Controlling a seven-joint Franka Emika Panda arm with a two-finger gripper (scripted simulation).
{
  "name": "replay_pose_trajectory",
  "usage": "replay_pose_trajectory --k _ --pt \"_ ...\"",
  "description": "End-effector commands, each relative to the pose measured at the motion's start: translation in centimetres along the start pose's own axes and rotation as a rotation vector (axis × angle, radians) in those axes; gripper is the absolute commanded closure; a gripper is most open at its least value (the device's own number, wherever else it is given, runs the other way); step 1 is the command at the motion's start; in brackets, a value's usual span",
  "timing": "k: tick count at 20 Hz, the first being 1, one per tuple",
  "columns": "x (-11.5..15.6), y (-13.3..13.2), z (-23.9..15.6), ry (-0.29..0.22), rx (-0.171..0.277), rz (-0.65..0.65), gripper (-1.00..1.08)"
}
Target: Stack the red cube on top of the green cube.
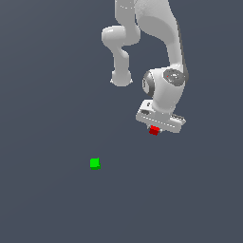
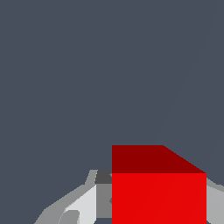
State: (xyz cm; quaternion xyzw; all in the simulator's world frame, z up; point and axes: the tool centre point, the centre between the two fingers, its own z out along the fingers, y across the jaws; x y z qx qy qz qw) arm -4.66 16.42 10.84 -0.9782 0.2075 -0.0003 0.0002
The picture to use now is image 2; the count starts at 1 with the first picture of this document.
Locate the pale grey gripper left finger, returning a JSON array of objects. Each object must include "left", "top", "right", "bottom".
[{"left": 33, "top": 169, "right": 113, "bottom": 224}]

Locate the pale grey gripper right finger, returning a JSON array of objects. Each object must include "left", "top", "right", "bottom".
[{"left": 206, "top": 178, "right": 224, "bottom": 224}]

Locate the red cube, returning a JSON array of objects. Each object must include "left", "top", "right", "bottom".
[{"left": 111, "top": 144, "right": 207, "bottom": 224}]

